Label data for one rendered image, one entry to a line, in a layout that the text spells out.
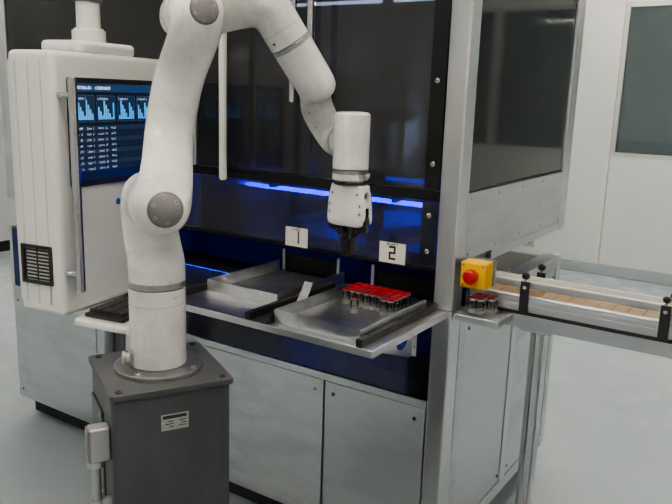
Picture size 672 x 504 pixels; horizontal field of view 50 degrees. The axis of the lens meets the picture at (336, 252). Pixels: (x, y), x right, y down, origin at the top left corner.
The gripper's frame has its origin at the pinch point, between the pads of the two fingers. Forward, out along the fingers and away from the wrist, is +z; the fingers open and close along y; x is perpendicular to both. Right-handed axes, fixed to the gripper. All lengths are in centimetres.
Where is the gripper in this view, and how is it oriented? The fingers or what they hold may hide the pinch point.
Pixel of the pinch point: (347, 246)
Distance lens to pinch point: 173.0
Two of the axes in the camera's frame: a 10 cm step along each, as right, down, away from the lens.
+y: -8.3, -1.4, 5.4
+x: -5.5, 1.6, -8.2
